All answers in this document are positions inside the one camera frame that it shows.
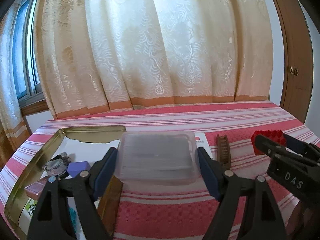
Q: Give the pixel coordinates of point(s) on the left side cream curtain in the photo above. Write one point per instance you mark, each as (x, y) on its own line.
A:
(13, 129)

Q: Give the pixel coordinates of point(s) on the red striped tablecloth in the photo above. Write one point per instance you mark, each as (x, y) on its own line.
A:
(185, 212)

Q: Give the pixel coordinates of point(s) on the cream patterned curtain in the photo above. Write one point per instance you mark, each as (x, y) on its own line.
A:
(96, 56)

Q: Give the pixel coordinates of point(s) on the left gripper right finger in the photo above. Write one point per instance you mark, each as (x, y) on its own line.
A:
(262, 217)

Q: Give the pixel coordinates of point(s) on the black patterned round object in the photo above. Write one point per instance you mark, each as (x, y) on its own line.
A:
(58, 166)

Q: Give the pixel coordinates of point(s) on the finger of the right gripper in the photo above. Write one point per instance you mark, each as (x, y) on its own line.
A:
(307, 150)
(277, 146)

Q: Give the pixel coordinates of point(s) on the red toy brick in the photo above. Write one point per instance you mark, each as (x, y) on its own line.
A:
(271, 137)

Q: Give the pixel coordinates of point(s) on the clear plastic box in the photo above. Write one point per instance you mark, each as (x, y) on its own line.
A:
(157, 158)

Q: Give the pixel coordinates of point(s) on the blue toy brick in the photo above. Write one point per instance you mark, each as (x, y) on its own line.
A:
(72, 213)

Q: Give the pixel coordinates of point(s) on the purple toy cube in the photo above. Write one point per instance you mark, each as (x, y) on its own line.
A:
(75, 168)

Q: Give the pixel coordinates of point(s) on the brown rectangular small box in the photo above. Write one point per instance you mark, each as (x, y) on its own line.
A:
(35, 189)

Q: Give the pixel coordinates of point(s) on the brass door knob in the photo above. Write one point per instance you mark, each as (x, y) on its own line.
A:
(294, 71)

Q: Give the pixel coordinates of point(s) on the green toy brick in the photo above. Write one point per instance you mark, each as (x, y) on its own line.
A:
(31, 206)

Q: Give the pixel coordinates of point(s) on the white red small box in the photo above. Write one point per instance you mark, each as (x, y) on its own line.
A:
(201, 141)

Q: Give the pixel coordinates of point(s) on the brown wooden comb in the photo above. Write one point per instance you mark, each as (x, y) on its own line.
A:
(223, 151)

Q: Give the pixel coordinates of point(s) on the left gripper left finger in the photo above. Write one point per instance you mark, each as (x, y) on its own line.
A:
(51, 218)

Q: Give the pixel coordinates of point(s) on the gold metal tray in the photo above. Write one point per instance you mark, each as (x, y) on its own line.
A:
(87, 133)

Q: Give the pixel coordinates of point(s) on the brown wooden door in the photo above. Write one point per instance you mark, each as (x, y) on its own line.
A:
(297, 90)

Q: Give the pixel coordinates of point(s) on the window with metal frame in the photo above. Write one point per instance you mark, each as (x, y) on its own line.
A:
(26, 77)

